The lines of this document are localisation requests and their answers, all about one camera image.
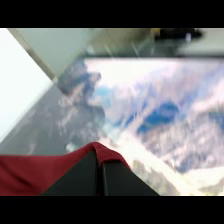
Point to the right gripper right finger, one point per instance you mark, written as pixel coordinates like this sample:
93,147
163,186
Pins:
123,181

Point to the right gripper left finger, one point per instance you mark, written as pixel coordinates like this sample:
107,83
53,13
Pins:
80,180

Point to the red garment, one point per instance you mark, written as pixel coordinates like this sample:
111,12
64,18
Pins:
30,173

